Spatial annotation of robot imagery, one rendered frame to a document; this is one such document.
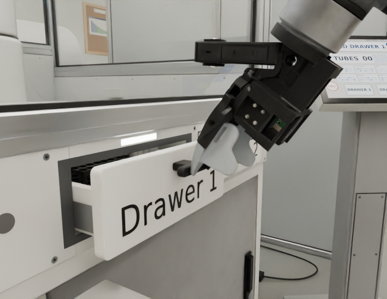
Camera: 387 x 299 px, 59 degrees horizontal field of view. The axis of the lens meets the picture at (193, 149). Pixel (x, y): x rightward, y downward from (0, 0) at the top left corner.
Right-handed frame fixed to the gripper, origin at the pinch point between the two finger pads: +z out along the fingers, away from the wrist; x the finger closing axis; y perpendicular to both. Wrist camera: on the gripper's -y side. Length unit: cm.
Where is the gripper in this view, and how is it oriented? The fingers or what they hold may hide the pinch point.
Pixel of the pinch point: (200, 161)
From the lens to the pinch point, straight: 47.4
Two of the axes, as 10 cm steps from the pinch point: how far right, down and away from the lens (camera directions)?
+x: 5.4, -1.5, 8.3
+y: 6.9, 6.4, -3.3
